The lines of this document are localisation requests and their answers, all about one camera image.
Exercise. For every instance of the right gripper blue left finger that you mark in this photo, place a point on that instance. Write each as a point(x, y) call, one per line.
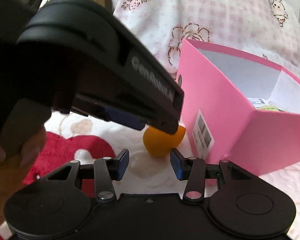
point(107, 170)

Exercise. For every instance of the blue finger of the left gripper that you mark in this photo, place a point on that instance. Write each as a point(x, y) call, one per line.
point(124, 119)

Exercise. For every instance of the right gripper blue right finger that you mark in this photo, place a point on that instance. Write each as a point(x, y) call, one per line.
point(192, 170)

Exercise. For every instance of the orange makeup sponge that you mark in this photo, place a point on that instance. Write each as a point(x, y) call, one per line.
point(159, 144)

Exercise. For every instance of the pink cardboard box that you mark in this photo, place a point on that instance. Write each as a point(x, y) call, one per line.
point(221, 122)

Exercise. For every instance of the green yarn ball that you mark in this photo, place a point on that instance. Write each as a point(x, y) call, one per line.
point(270, 108)

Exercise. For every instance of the person's left hand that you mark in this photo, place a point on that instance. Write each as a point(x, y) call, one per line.
point(14, 170)

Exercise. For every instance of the pink checked cartoon pillow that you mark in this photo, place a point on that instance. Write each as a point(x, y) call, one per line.
point(267, 28)

